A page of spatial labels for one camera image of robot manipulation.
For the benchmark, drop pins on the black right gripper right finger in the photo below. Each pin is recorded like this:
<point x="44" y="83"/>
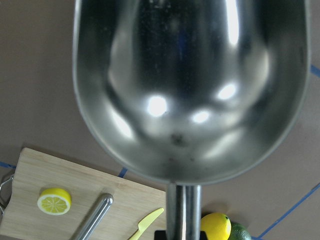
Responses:
<point x="203" y="236"/>

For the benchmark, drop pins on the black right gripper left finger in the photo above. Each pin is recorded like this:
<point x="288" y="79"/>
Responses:
<point x="160" y="235"/>

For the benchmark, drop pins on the metal ice scoop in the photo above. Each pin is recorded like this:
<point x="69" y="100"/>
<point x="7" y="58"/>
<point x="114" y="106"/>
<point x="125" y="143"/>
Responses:
<point x="190" y="92"/>

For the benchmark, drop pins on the yellow lemon upper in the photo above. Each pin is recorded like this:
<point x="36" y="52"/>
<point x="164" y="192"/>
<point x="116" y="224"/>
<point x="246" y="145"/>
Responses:
<point x="217" y="226"/>

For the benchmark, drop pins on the yellow plastic knife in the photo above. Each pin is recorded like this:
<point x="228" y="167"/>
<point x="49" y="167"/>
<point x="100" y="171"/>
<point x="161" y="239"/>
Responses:
<point x="145" y="222"/>

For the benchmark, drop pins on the green lime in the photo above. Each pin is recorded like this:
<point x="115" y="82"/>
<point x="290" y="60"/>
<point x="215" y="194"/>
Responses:
<point x="239" y="232"/>

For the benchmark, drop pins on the lemon half slice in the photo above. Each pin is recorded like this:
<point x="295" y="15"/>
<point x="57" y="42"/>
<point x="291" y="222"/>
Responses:
<point x="54" y="201"/>

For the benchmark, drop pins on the wooden cutting board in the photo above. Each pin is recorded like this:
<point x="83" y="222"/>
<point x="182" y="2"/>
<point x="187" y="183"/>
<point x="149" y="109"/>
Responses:
<point x="37" y="171"/>

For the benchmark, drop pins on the metal bar knife handle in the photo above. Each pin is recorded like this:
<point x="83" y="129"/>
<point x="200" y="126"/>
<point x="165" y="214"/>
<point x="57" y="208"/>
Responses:
<point x="95" y="215"/>

